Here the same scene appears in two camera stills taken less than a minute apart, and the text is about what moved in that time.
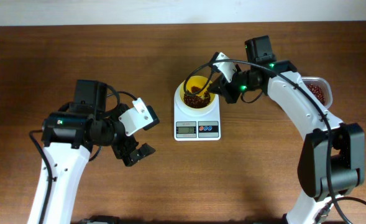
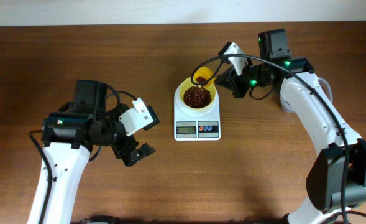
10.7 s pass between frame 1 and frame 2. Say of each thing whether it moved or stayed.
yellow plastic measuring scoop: moved
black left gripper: stayed
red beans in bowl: stayed
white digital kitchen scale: stayed
